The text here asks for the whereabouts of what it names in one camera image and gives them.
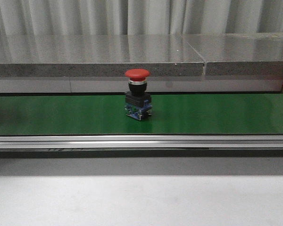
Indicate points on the grey pleated curtain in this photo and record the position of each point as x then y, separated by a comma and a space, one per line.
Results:
115, 17

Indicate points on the red mushroom push button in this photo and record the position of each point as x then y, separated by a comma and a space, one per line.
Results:
137, 100

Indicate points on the grey stone counter slab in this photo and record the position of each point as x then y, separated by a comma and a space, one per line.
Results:
96, 55

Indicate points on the green conveyor belt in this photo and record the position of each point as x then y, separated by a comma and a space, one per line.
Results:
171, 114

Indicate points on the white counter base panel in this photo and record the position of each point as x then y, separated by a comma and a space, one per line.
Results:
155, 84

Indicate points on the aluminium conveyor side rail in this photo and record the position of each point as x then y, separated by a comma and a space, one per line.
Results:
142, 141

